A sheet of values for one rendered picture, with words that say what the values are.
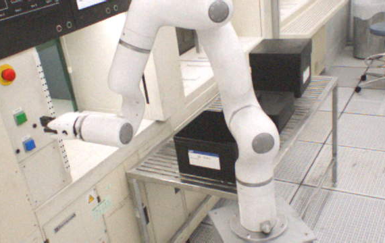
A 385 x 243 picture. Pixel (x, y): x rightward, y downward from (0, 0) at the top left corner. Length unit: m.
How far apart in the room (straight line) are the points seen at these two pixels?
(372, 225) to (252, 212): 1.44
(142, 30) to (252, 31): 2.25
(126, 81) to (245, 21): 2.25
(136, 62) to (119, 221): 1.01
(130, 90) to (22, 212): 0.64
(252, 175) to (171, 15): 0.54
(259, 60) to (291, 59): 0.18
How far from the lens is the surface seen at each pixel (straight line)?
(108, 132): 1.23
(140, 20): 1.16
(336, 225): 2.78
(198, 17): 1.12
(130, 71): 1.19
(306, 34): 3.42
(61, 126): 1.34
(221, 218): 1.59
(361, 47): 5.44
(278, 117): 2.07
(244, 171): 1.37
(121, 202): 2.02
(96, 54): 2.21
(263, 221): 1.48
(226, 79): 1.24
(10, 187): 1.58
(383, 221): 2.85
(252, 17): 3.33
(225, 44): 1.22
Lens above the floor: 1.72
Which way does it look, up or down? 25 degrees down
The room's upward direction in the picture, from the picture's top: 8 degrees counter-clockwise
